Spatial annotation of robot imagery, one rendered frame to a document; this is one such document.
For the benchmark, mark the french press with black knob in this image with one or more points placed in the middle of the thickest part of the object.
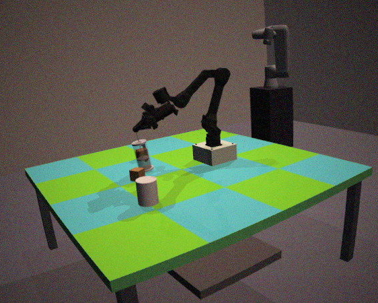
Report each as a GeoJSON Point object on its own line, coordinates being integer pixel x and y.
{"type": "Point", "coordinates": [142, 153]}

